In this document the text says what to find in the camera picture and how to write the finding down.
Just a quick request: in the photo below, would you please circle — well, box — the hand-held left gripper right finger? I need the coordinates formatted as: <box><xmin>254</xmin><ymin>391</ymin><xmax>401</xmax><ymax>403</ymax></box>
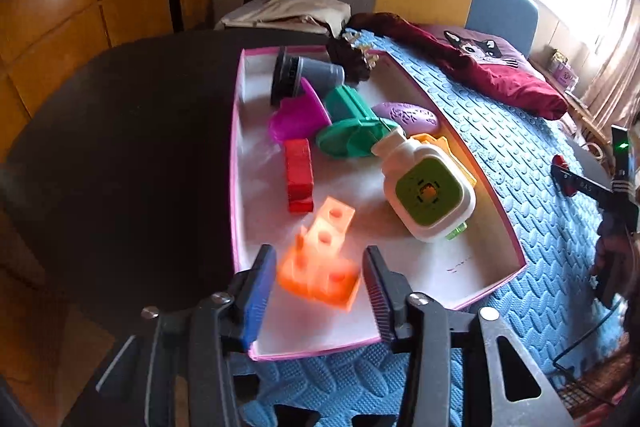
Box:
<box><xmin>362</xmin><ymin>245</ymin><xmax>576</xmax><ymax>427</ymax></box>

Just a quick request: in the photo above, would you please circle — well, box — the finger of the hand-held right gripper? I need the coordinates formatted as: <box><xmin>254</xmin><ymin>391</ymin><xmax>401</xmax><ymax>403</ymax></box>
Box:
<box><xmin>552</xmin><ymin>167</ymin><xmax>616</xmax><ymax>202</ymax></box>

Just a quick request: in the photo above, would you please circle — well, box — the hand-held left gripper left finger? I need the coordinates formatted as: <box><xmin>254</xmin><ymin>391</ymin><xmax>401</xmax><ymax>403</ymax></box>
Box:
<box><xmin>95</xmin><ymin>243</ymin><xmax>278</xmax><ymax>427</ymax></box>

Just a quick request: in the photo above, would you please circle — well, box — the red toy cylinder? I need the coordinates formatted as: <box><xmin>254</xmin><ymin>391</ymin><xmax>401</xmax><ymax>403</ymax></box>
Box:
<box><xmin>550</xmin><ymin>155</ymin><xmax>576</xmax><ymax>198</ymax></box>

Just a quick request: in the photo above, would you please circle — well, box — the orange block toy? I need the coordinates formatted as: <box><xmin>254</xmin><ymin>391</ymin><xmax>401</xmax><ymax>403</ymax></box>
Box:
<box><xmin>276</xmin><ymin>196</ymin><xmax>362</xmax><ymax>312</ymax></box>

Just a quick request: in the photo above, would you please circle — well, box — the pink tray box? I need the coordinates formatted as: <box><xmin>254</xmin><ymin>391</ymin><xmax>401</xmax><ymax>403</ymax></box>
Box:
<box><xmin>230</xmin><ymin>46</ymin><xmax>528</xmax><ymax>362</ymax></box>

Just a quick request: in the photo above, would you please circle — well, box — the green white bottle toy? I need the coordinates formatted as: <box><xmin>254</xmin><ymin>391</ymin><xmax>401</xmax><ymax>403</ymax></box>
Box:
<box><xmin>371</xmin><ymin>129</ymin><xmax>477</xmax><ymax>244</ymax></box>

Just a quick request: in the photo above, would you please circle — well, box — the red toy block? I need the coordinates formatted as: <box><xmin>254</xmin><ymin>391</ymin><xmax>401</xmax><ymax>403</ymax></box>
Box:
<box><xmin>284</xmin><ymin>138</ymin><xmax>316</xmax><ymax>214</ymax></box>

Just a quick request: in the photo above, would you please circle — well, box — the orange plastic toy shell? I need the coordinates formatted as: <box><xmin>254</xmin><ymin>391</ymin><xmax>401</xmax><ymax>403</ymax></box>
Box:
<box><xmin>410</xmin><ymin>133</ymin><xmax>478</xmax><ymax>188</ymax></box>

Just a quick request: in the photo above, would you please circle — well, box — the green toy cup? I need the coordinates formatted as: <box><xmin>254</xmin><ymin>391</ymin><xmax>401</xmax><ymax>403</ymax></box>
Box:
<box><xmin>315</xmin><ymin>85</ymin><xmax>398</xmax><ymax>159</ymax></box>

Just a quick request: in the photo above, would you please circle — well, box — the purple toy egg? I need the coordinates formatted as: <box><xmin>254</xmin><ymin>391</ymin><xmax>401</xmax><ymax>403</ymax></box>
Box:
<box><xmin>371</xmin><ymin>101</ymin><xmax>441</xmax><ymax>138</ymax></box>

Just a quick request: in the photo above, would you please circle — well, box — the magenta toy cup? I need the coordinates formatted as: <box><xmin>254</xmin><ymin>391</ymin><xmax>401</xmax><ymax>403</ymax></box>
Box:
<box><xmin>266</xmin><ymin>77</ymin><xmax>333</xmax><ymax>142</ymax></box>

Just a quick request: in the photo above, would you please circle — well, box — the grey toy cup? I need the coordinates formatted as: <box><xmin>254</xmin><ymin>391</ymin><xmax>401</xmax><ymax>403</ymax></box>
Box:
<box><xmin>270</xmin><ymin>47</ymin><xmax>347</xmax><ymax>108</ymax></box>

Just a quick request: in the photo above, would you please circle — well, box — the person's right hand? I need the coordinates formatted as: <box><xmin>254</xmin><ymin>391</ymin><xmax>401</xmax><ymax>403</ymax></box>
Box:
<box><xmin>592</xmin><ymin>212</ymin><xmax>626</xmax><ymax>293</ymax></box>

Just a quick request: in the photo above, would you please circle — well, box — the blue foam mat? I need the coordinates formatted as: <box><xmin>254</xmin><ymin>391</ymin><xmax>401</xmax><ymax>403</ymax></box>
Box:
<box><xmin>235</xmin><ymin>32</ymin><xmax>626</xmax><ymax>427</ymax></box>

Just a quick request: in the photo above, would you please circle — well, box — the wooden bedside table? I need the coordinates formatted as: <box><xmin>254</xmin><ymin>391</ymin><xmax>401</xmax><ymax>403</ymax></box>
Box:
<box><xmin>560</xmin><ymin>92</ymin><xmax>613</xmax><ymax>168</ymax></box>

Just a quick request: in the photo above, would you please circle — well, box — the small decorated box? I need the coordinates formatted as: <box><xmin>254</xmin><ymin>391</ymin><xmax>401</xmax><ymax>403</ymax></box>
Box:
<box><xmin>547</xmin><ymin>49</ymin><xmax>581</xmax><ymax>90</ymax></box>

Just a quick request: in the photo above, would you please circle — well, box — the pale pink curtain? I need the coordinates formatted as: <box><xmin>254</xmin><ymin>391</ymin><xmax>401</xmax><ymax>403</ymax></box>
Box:
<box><xmin>580</xmin><ymin>0</ymin><xmax>640</xmax><ymax>118</ymax></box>

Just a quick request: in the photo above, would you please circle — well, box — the dark red cloth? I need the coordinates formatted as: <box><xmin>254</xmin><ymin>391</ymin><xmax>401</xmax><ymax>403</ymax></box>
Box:
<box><xmin>345</xmin><ymin>12</ymin><xmax>570</xmax><ymax>120</ymax></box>

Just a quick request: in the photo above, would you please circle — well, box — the beige canvas bag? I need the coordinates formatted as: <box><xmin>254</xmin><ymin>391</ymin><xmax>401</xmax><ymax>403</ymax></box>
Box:
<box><xmin>215</xmin><ymin>0</ymin><xmax>352</xmax><ymax>35</ymax></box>

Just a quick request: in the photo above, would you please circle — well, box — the black cable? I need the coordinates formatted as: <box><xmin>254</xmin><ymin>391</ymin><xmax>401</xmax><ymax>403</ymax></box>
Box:
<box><xmin>552</xmin><ymin>292</ymin><xmax>631</xmax><ymax>378</ymax></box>

